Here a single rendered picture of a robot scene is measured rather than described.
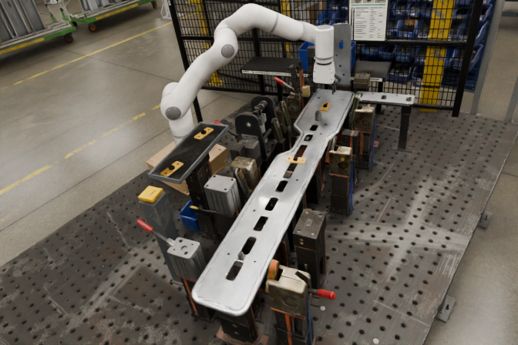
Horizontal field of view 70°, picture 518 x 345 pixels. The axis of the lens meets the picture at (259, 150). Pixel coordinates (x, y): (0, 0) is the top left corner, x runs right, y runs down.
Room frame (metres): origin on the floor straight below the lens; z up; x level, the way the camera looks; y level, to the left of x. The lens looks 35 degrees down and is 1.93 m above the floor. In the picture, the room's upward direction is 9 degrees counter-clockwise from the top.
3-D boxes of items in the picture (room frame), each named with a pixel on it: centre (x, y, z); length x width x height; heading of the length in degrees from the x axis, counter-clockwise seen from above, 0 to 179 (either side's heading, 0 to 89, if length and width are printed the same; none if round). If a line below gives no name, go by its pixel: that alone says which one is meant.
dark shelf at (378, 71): (2.12, -0.40, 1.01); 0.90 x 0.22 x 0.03; 62
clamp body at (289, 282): (0.63, -0.03, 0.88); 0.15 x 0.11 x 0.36; 62
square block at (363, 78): (1.83, -0.61, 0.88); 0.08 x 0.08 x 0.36; 62
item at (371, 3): (2.09, -0.72, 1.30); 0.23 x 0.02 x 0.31; 62
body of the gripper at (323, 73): (1.65, -0.37, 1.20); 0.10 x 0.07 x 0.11; 61
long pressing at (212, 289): (1.22, -0.14, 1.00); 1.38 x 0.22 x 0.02; 152
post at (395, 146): (1.60, -0.78, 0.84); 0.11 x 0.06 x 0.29; 62
